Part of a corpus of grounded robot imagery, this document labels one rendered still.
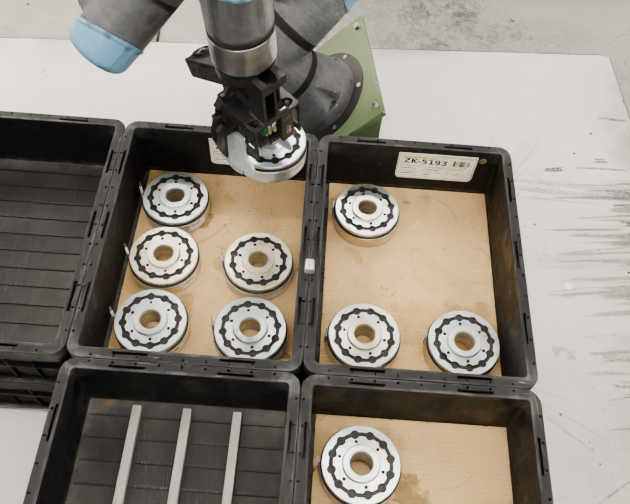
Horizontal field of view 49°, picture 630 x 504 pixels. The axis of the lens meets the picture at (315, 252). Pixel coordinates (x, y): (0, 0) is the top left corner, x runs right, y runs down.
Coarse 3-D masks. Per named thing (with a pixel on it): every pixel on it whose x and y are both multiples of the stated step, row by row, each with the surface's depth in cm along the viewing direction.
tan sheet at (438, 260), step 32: (416, 192) 116; (448, 192) 116; (416, 224) 112; (448, 224) 112; (480, 224) 113; (352, 256) 108; (384, 256) 109; (416, 256) 109; (448, 256) 109; (480, 256) 109; (352, 288) 105; (384, 288) 106; (416, 288) 106; (448, 288) 106; (480, 288) 106; (416, 320) 103; (320, 352) 99; (416, 352) 100
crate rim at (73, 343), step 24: (312, 144) 107; (120, 168) 105; (312, 168) 105; (312, 192) 102; (312, 216) 100; (96, 240) 96; (96, 264) 94; (72, 336) 88; (144, 360) 87; (168, 360) 87; (192, 360) 87; (216, 360) 87; (240, 360) 88; (264, 360) 88
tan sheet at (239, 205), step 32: (224, 192) 114; (256, 192) 114; (288, 192) 115; (224, 224) 111; (256, 224) 111; (288, 224) 111; (224, 256) 107; (128, 288) 104; (192, 288) 104; (224, 288) 104; (288, 288) 105; (192, 320) 101; (288, 320) 102; (192, 352) 99; (288, 352) 99
